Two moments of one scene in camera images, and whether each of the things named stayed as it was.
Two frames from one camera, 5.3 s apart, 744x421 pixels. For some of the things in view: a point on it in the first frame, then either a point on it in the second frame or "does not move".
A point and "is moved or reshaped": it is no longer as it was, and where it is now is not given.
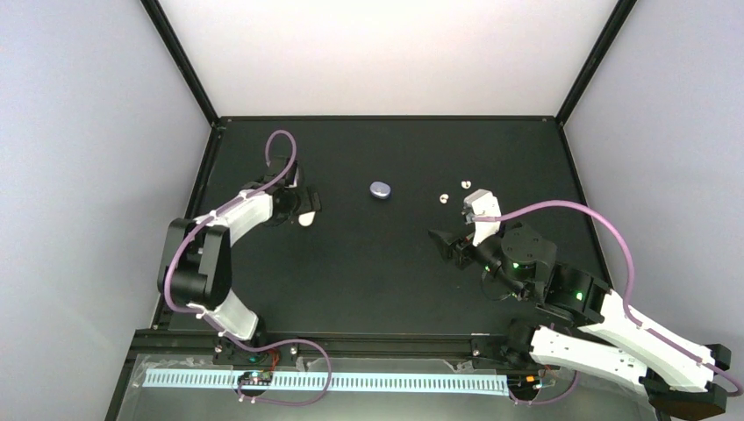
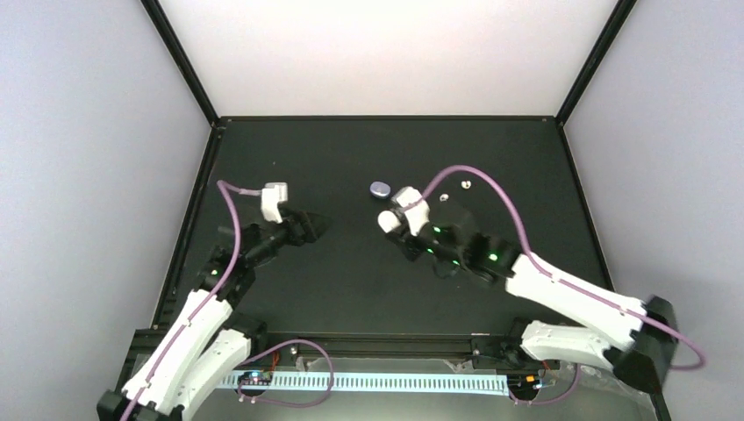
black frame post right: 622,10 does not move
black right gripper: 448,243 to 401,239
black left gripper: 304,206 to 309,234
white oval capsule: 306,219 is moved or reshaped
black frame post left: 167,34 does not move
